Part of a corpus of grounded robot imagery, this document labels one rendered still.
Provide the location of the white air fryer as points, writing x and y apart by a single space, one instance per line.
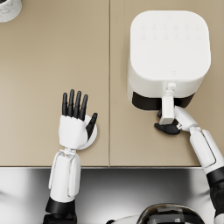
169 55

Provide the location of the white round plate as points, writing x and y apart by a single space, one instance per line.
90 137

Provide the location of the white marbled round pot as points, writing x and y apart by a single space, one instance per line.
8 8

